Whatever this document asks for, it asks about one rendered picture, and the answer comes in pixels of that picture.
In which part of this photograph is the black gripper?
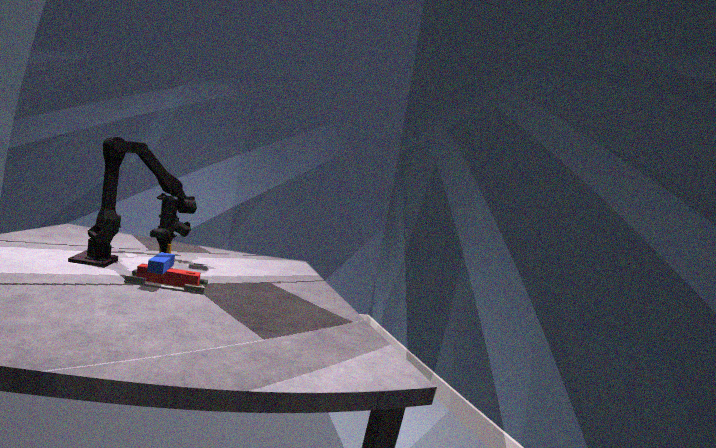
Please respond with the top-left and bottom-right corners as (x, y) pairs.
(150, 212), (178, 253)

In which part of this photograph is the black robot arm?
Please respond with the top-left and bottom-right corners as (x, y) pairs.
(84, 136), (197, 261)

